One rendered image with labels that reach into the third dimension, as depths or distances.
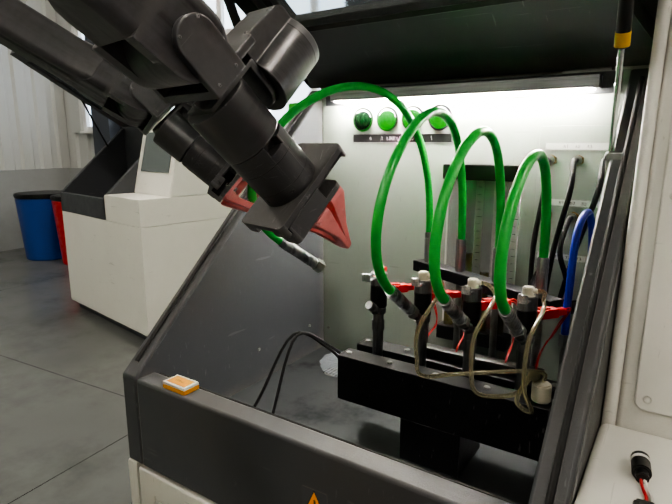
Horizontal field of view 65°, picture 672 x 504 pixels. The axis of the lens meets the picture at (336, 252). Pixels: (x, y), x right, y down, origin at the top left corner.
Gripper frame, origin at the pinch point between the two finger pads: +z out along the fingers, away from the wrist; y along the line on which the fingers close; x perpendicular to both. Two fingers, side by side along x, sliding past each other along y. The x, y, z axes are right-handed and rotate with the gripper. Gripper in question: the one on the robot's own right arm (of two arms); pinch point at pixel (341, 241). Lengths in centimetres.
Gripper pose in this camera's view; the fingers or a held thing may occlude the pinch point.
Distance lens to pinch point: 54.6
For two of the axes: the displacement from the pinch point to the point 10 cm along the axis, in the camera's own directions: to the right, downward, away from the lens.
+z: 5.4, 5.8, 6.1
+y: 5.2, -8.0, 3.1
